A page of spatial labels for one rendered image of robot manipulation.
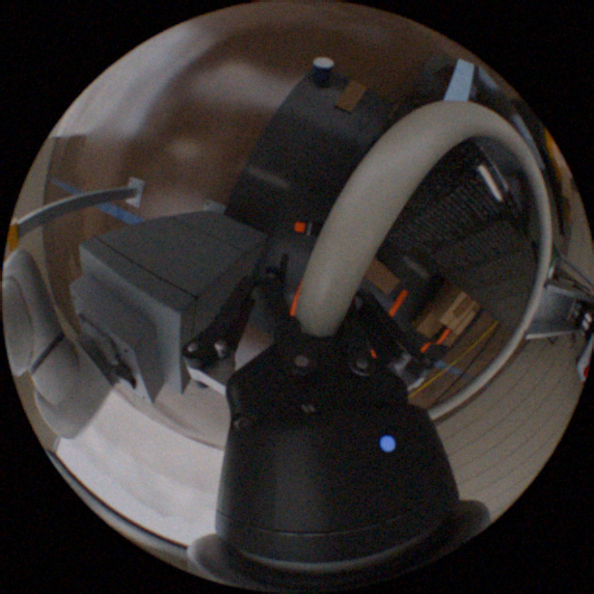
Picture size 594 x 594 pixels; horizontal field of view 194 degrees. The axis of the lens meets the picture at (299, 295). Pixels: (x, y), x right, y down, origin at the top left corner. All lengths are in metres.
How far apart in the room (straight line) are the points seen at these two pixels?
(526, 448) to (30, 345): 5.89
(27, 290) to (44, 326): 0.08
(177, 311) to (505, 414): 5.57
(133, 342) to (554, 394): 5.77
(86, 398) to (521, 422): 5.70
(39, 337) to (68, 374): 0.09
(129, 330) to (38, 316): 0.22
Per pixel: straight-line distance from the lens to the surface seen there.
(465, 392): 0.46
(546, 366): 5.51
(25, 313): 0.45
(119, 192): 1.51
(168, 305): 0.35
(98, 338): 0.47
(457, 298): 1.38
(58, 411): 0.47
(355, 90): 1.26
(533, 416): 5.46
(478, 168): 0.38
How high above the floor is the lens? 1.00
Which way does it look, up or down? 61 degrees down
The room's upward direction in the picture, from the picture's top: 176 degrees counter-clockwise
